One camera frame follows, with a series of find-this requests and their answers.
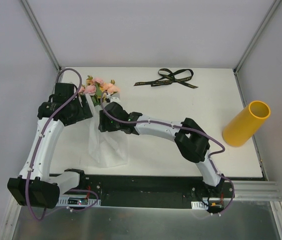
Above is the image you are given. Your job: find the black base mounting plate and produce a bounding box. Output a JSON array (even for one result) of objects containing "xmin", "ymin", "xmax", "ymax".
[{"xmin": 75, "ymin": 174, "xmax": 234, "ymax": 208}]

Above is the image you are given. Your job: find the aluminium frame post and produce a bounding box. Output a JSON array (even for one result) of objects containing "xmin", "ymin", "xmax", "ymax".
[
  {"xmin": 233, "ymin": 0, "xmax": 282, "ymax": 75},
  {"xmin": 19, "ymin": 0, "xmax": 61, "ymax": 72}
]

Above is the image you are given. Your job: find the left aluminium frame post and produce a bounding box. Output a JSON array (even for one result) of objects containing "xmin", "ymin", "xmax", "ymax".
[{"xmin": 19, "ymin": 0, "xmax": 61, "ymax": 72}]

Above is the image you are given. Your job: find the black ribbon gold lettering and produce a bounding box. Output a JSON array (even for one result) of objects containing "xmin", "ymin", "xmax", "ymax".
[{"xmin": 134, "ymin": 68, "xmax": 198, "ymax": 89}]

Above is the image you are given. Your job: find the left white cable duct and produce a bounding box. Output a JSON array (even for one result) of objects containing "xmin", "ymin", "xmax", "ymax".
[{"xmin": 56, "ymin": 194, "xmax": 101, "ymax": 208}]

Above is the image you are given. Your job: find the right white cable duct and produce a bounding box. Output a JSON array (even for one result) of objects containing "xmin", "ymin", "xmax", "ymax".
[{"xmin": 191, "ymin": 201, "xmax": 209, "ymax": 210}]

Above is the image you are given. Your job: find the white wrapping paper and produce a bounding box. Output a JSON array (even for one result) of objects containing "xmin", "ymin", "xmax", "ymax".
[{"xmin": 83, "ymin": 94, "xmax": 128, "ymax": 168}]

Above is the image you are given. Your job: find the white cable duct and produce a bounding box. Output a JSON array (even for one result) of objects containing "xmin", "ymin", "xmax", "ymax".
[
  {"xmin": 191, "ymin": 201, "xmax": 209, "ymax": 210},
  {"xmin": 56, "ymin": 194, "xmax": 101, "ymax": 208}
]

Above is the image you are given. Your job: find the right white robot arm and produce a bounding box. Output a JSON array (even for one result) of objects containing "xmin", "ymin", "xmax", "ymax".
[{"xmin": 98, "ymin": 102, "xmax": 225, "ymax": 198}]

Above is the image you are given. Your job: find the pink yellow flower bouquet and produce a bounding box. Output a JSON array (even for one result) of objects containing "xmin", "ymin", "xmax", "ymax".
[{"xmin": 79, "ymin": 75, "xmax": 120, "ymax": 106}]

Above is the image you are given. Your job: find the yellow cylindrical vase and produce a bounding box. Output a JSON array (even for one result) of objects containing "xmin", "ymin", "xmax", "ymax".
[{"xmin": 222, "ymin": 100, "xmax": 271, "ymax": 147}]

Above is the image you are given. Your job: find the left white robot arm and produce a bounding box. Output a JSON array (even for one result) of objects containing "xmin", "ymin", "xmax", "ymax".
[{"xmin": 7, "ymin": 83, "xmax": 92, "ymax": 209}]

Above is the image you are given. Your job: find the right aluminium frame post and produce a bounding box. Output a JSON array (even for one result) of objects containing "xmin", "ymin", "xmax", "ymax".
[{"xmin": 233, "ymin": 0, "xmax": 282, "ymax": 75}]

